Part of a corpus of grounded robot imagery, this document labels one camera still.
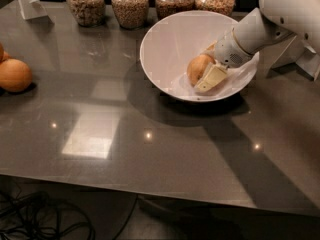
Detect white bowl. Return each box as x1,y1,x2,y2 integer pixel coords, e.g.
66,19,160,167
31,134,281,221
140,11,259,102

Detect glass jar of nuts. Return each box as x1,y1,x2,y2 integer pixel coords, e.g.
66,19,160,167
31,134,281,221
66,0,105,27

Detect large orange at left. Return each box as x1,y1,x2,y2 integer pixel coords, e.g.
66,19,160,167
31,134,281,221
0,59,32,92

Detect white robot base bracket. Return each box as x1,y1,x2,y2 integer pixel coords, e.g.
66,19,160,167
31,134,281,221
271,37,320,81

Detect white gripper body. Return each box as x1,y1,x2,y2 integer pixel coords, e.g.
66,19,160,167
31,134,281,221
214,31,253,68

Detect glass jar of brown seeds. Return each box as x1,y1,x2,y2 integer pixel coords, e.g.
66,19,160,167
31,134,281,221
155,0,194,19

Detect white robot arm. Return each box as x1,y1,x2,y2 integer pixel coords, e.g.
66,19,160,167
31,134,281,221
194,0,320,92

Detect black cables on floor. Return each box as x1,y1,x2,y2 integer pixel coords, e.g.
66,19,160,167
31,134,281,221
0,180,139,240

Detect white angled stand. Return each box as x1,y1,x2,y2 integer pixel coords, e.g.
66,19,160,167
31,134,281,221
18,0,47,20

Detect partly hidden orange at left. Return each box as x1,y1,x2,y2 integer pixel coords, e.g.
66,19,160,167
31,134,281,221
0,43,11,62

